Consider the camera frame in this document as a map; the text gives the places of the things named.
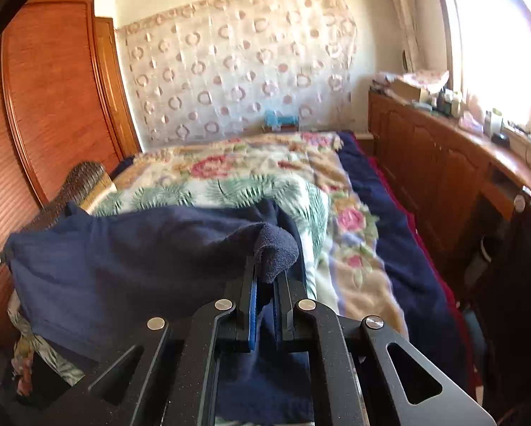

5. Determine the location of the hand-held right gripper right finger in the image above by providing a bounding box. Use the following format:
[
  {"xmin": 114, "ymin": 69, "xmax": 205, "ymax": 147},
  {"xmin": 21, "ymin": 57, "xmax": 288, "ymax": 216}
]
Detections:
[{"xmin": 272, "ymin": 271, "xmax": 499, "ymax": 426}]

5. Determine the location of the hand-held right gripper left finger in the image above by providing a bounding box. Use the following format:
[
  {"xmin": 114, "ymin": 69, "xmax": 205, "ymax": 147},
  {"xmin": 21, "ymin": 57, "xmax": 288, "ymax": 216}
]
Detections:
[{"xmin": 39, "ymin": 253, "xmax": 259, "ymax": 426}]

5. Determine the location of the navy printed T-shirt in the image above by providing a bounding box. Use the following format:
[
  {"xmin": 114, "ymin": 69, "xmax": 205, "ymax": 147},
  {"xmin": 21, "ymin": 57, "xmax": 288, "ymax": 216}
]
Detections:
[{"xmin": 6, "ymin": 197, "xmax": 319, "ymax": 424}]

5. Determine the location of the dark circle-patterned pillow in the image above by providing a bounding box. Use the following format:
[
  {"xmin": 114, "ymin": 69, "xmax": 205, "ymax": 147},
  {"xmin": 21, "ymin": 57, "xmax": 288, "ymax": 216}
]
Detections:
[{"xmin": 19, "ymin": 162, "xmax": 115, "ymax": 231}]

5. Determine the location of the navy bed sheet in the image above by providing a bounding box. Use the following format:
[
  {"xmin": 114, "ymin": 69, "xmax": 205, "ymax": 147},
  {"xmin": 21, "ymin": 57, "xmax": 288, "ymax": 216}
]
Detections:
[{"xmin": 336, "ymin": 131, "xmax": 475, "ymax": 391}]

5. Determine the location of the wooden louvered wardrobe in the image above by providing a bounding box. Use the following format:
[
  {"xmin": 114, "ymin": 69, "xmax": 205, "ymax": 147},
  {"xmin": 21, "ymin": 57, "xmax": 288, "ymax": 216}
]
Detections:
[{"xmin": 0, "ymin": 0, "xmax": 142, "ymax": 351}]

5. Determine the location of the blue box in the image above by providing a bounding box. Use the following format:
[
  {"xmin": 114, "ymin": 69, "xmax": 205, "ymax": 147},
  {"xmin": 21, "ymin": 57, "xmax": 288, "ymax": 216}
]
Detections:
[{"xmin": 263, "ymin": 110, "xmax": 299, "ymax": 133}]

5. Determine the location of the wooden side cabinet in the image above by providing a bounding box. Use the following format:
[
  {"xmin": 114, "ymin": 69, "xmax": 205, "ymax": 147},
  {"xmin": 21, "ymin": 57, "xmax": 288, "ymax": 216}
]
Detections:
[{"xmin": 367, "ymin": 86, "xmax": 531, "ymax": 285}]

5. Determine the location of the black chair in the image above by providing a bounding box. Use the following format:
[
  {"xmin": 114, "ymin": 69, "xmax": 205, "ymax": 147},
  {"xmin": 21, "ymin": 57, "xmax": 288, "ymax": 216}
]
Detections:
[{"xmin": 465, "ymin": 189, "xmax": 531, "ymax": 418}]

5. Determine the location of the sheer circle-patterned curtain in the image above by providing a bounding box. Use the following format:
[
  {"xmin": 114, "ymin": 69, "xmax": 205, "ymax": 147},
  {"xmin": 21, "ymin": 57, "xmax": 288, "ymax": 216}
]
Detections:
[{"xmin": 117, "ymin": 0, "xmax": 359, "ymax": 147}]

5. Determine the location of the cardboard box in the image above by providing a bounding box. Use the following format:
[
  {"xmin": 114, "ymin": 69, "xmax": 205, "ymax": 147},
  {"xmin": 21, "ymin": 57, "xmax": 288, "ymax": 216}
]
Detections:
[{"xmin": 392, "ymin": 77, "xmax": 428, "ymax": 103}]

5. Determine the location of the patterned wrapping paper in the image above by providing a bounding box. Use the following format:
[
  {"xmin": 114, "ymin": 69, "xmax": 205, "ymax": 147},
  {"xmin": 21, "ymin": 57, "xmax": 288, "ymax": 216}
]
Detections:
[{"xmin": 401, "ymin": 69, "xmax": 450, "ymax": 89}]

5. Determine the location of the green-capped bottle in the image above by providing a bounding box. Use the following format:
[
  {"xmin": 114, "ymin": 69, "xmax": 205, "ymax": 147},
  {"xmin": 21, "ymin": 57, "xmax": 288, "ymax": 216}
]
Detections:
[{"xmin": 485, "ymin": 109, "xmax": 503, "ymax": 136}]

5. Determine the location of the bundled pale window curtain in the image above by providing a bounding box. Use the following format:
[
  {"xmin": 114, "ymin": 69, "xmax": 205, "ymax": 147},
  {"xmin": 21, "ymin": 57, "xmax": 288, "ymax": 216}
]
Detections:
[{"xmin": 378, "ymin": 0, "xmax": 432, "ymax": 69}]

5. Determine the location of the wooden framed window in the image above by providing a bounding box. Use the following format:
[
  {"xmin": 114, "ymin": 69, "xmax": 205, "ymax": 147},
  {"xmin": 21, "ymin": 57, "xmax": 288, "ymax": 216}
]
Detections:
[{"xmin": 434, "ymin": 0, "xmax": 531, "ymax": 143}]

